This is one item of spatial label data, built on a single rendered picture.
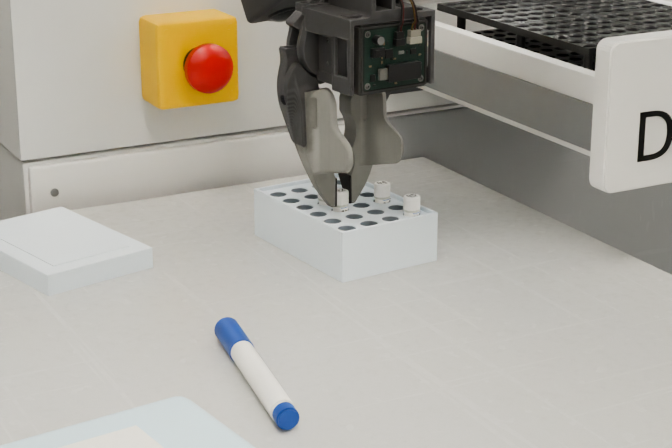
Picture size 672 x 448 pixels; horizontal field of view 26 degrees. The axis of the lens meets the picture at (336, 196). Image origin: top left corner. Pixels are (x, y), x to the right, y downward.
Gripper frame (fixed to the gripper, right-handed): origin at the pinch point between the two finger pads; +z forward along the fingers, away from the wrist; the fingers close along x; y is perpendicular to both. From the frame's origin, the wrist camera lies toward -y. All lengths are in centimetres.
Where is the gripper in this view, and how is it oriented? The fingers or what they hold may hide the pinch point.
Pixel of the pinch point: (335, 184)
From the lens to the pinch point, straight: 107.8
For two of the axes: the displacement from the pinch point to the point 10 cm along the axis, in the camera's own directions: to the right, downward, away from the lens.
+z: 0.0, 9.5, 3.0
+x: 8.4, -1.7, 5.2
